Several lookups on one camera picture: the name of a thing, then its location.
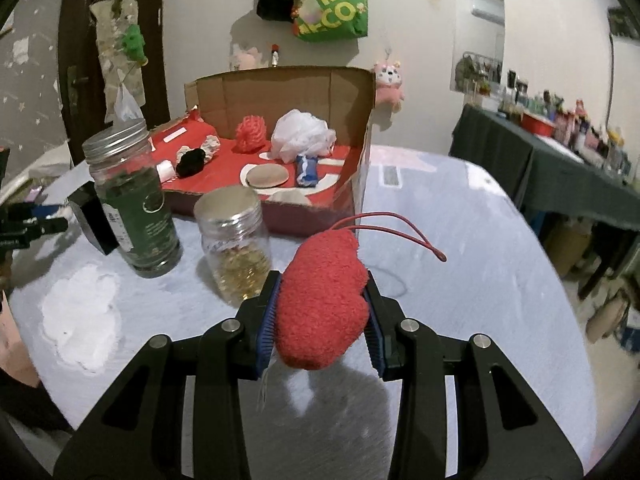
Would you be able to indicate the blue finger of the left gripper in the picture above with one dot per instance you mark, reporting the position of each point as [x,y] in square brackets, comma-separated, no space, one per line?
[22,234]
[28,211]

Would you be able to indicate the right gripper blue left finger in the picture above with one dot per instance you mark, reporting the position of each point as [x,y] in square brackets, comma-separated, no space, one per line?
[265,334]

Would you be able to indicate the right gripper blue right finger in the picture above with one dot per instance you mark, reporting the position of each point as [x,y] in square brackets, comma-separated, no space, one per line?
[373,331]

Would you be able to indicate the red plush heart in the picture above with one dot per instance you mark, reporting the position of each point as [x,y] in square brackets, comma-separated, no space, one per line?
[321,311]

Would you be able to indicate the round beige powder puff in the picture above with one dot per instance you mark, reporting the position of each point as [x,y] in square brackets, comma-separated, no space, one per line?
[267,176]

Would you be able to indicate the black fuzzy scrunchie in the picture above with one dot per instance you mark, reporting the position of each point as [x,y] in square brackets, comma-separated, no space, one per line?
[191,162]

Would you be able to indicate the white mesh pouch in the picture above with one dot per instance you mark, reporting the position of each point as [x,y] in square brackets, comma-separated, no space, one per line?
[290,196]

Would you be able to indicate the black rectangular box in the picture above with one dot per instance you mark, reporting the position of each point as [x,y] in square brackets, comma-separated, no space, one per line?
[91,217]

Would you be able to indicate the green tea glass jar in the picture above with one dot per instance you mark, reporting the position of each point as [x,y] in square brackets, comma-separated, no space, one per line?
[127,183]

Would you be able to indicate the clear jar with gold capsules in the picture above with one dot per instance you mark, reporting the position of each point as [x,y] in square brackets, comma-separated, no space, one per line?
[235,241]

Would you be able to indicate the dark wooden door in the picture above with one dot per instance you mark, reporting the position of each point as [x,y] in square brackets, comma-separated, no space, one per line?
[92,64]

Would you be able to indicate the plastic bag on door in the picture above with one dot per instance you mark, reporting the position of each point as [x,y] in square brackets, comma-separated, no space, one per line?
[126,107]

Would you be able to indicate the blue white tube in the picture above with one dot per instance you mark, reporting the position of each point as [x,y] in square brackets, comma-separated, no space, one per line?
[306,174]

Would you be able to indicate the red lined cardboard box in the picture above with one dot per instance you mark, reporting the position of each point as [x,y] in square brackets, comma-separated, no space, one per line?
[342,96]

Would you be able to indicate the beige scrunchie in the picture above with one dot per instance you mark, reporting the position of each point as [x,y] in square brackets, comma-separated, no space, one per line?
[207,150]

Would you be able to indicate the green plush on door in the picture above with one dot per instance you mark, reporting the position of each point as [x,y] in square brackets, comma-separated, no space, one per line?
[133,44]

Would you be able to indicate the white mesh bath pouf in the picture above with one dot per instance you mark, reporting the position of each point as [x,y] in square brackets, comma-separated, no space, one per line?
[301,133]

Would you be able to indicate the red knitted ball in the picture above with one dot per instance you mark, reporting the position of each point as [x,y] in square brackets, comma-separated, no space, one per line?
[250,134]

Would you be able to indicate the table with dark green cloth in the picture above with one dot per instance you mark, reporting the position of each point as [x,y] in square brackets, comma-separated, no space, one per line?
[536,176]

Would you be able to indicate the red basin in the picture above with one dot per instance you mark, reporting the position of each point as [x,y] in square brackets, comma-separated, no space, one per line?
[536,124]

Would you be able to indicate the green MECO tote bag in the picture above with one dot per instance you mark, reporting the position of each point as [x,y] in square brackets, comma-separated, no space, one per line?
[329,20]

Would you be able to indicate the pink plush right wall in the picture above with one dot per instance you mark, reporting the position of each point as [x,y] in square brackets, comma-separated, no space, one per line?
[388,85]

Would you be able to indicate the pink plush wall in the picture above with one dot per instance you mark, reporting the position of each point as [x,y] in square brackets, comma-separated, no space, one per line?
[388,85]
[245,59]

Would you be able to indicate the pink plush left wall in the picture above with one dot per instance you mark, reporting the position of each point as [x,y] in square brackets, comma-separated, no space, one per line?
[245,59]

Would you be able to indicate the wall mirror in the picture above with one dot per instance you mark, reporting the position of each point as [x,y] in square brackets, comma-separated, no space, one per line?
[478,43]

